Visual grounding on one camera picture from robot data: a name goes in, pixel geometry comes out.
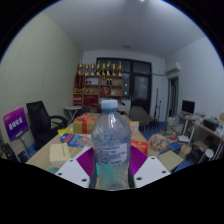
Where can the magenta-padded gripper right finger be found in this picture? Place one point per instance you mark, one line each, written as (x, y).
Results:
(138, 161)

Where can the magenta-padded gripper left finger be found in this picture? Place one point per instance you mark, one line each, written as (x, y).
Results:
(86, 161)

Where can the clear plastic water bottle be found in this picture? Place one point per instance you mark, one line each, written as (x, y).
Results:
(111, 150)

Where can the orange red book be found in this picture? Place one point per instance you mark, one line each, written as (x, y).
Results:
(140, 146)

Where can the blue printed book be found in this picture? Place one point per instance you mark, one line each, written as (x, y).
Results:
(71, 139)

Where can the small yellow envelope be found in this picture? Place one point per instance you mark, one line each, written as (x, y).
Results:
(60, 152)

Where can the pink flowers in white pot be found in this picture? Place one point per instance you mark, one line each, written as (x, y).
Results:
(158, 142)

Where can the small light wooden side table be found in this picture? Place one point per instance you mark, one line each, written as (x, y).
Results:
(170, 159)

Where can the upright wooden card stand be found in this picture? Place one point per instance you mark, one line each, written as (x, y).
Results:
(134, 128)

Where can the yellow gift box red ribbon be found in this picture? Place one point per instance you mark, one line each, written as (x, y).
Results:
(83, 126)

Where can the grey armchair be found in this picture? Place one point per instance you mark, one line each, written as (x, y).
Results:
(139, 116)

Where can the small round white table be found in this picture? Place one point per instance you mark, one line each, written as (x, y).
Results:
(72, 109)

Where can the black office chair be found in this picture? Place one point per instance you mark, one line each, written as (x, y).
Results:
(40, 121)

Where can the white round stool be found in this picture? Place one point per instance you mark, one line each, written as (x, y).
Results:
(209, 153)

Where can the black computer monitor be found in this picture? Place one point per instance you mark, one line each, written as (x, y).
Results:
(188, 107)

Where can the wooden shelf unit with trophies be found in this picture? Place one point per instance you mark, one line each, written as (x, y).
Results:
(96, 88)

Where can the long wooden side desk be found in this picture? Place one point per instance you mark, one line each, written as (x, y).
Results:
(206, 128)

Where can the purple sign board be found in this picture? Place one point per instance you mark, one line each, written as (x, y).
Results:
(15, 123)

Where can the white air conditioner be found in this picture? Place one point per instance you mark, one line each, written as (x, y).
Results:
(173, 68)

